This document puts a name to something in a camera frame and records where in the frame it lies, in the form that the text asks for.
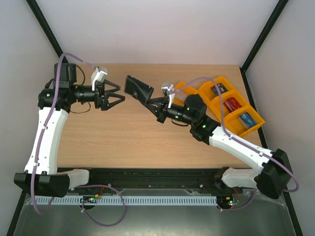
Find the black leather card holder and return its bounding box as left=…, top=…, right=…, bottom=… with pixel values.
left=124, top=75, right=154, bottom=106

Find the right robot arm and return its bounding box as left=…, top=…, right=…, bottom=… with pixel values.
left=145, top=94, right=292, bottom=199

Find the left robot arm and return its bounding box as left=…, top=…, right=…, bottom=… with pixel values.
left=14, top=63, right=125, bottom=198

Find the yellow bin with white cards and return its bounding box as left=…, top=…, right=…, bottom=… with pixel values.
left=172, top=81, right=199, bottom=104

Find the yellow bin with black cards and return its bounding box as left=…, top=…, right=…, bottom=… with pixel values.
left=197, top=76, right=234, bottom=104

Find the yellow bin with red cards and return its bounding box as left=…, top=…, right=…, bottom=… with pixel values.
left=206, top=89, right=249, bottom=122

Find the black card stack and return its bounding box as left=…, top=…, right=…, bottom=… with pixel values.
left=211, top=83, right=228, bottom=96

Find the red VIP card stack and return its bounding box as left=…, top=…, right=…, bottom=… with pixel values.
left=223, top=97, right=242, bottom=113

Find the yellow bin with blue cards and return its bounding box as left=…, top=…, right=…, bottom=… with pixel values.
left=223, top=105, right=265, bottom=137

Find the blue card stack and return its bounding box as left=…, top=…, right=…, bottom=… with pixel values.
left=238, top=112, right=256, bottom=129

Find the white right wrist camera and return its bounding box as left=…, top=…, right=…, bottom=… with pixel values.
left=161, top=82, right=175, bottom=108

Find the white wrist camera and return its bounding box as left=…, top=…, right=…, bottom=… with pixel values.
left=161, top=82, right=175, bottom=108
left=91, top=66, right=108, bottom=91

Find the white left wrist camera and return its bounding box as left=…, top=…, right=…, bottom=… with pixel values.
left=91, top=66, right=108, bottom=91

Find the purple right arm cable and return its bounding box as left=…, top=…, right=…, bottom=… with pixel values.
left=169, top=77, right=300, bottom=192

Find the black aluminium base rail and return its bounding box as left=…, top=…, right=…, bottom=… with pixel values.
left=68, top=168, right=243, bottom=196

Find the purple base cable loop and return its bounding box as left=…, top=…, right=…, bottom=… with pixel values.
left=78, top=184, right=126, bottom=227

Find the white slotted cable duct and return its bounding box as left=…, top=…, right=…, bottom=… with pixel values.
left=31, top=195, right=218, bottom=206

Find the black frame post left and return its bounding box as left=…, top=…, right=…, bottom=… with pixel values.
left=26, top=0, right=63, bottom=57

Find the black frame post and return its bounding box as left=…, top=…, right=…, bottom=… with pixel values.
left=241, top=0, right=290, bottom=72
left=26, top=0, right=63, bottom=57

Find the black frame post right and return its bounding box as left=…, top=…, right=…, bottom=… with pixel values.
left=241, top=0, right=290, bottom=72

